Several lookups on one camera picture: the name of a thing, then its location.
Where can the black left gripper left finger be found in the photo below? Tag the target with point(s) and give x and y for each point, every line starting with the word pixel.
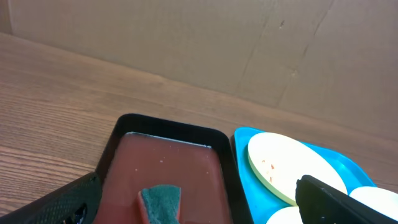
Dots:
pixel 76 202

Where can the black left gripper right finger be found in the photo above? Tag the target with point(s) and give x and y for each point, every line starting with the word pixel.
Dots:
pixel 320 203

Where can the yellow plate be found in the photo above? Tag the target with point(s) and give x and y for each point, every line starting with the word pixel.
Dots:
pixel 287 215

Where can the yellow-green plate with red stain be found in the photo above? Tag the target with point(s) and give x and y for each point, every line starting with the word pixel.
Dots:
pixel 279 162

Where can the light blue plate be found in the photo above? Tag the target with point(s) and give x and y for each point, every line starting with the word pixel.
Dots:
pixel 380 200

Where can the green and orange sponge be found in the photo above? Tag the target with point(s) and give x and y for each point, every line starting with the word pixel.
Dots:
pixel 160 204

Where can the blue plastic tray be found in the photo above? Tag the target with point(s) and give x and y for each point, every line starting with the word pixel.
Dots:
pixel 263 203

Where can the black tray with red water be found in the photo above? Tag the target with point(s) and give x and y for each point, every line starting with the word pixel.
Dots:
pixel 143 151

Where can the cardboard backdrop panel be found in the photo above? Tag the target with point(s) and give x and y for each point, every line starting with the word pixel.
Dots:
pixel 333 60

